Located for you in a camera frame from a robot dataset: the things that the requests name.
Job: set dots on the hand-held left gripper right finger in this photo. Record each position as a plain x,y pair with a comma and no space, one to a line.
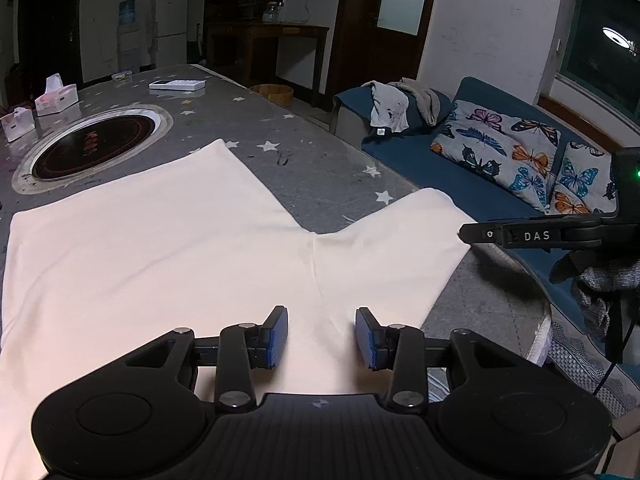
365,340

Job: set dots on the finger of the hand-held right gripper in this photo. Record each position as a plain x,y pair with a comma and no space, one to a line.
537,235

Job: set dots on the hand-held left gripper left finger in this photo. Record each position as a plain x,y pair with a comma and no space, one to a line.
278,338

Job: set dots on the cream white pants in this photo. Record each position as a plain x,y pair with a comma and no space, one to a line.
150,260

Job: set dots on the person's right hand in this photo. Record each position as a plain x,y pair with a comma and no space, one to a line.
607,280

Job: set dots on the small butterfly print pillow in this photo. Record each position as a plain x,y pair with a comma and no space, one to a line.
580,180

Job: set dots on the large butterfly print pillow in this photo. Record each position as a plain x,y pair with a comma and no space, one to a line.
500,150

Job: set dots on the blue sofa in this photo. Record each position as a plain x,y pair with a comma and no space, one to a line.
450,175

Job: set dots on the grey patterned blanket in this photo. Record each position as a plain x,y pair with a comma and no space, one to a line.
575,360

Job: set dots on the window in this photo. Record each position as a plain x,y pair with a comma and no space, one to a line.
600,20

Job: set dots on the beige grey garment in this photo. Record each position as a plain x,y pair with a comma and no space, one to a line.
425,100

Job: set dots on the grey star tablecloth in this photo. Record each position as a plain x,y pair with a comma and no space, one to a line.
310,150

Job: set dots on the light grey garment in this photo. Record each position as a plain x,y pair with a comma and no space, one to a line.
389,107

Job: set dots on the round wooden bucket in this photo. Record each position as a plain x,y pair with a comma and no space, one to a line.
272,94

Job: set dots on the round black built-in cooktop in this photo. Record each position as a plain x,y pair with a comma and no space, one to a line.
90,145

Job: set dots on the white remote control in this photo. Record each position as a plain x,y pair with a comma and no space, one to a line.
177,85

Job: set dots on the wooden door with glass pane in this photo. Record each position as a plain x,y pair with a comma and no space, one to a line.
360,25

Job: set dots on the small clear lidded container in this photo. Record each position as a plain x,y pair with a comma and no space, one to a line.
120,75

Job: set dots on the dark wooden side table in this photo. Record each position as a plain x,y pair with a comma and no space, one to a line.
265,31

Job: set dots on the glass jar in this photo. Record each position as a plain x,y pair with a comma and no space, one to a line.
246,11
270,12

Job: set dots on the white pink tissue box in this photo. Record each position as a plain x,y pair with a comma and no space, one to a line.
56,97
17,124

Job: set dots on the white refrigerator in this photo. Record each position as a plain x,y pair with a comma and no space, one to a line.
172,25

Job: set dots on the water dispenser with blue bottle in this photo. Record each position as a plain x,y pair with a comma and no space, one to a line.
128,35

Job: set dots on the dark door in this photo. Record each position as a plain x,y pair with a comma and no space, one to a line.
50,30

